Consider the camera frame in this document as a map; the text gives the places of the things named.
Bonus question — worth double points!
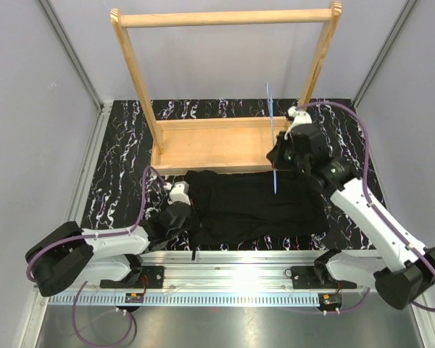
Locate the black trousers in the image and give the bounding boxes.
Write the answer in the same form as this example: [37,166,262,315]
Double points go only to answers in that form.
[184,170,329,247]

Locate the light blue wire hanger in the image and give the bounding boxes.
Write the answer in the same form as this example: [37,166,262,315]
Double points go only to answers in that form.
[265,82,277,194]

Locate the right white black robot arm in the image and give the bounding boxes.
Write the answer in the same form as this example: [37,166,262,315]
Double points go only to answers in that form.
[267,124,435,310]

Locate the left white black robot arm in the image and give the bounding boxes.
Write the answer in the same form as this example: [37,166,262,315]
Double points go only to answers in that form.
[25,202,195,297]

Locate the wooden clothes rack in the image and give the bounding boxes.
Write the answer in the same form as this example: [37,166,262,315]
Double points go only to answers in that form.
[110,1,342,175]

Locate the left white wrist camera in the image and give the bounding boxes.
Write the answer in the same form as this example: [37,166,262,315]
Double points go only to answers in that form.
[164,181,191,205]

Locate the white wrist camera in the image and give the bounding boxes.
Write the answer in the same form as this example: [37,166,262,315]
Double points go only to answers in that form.
[164,181,191,205]
[286,106,312,133]

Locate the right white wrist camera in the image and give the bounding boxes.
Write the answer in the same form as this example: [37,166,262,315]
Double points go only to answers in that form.
[286,106,312,133]

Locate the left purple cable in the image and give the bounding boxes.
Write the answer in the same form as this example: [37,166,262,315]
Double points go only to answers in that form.
[25,165,171,344]

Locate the purple cable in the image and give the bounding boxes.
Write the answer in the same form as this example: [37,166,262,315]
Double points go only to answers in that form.
[297,101,435,315]
[25,165,171,344]

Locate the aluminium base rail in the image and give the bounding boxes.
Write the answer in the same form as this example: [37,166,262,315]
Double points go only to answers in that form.
[32,252,428,293]

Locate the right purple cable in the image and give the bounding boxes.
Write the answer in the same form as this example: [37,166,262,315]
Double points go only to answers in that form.
[297,101,435,315]

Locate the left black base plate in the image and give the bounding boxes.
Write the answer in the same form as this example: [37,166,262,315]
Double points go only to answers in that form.
[100,266,165,289]

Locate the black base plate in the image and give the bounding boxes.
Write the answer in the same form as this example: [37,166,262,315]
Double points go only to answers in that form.
[289,265,357,290]
[100,266,165,289]

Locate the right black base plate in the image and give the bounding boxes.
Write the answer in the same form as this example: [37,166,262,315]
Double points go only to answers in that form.
[289,265,357,290]

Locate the left aluminium frame post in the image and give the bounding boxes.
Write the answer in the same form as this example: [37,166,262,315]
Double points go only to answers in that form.
[36,0,113,113]

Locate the aluminium frame post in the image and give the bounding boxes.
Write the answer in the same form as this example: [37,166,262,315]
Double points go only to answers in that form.
[352,0,420,108]
[36,0,113,113]

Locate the slotted grey cable duct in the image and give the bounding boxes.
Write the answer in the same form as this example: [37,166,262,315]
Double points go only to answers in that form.
[49,291,342,308]

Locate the right aluminium frame post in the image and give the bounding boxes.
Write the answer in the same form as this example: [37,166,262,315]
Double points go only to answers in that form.
[352,0,420,108]

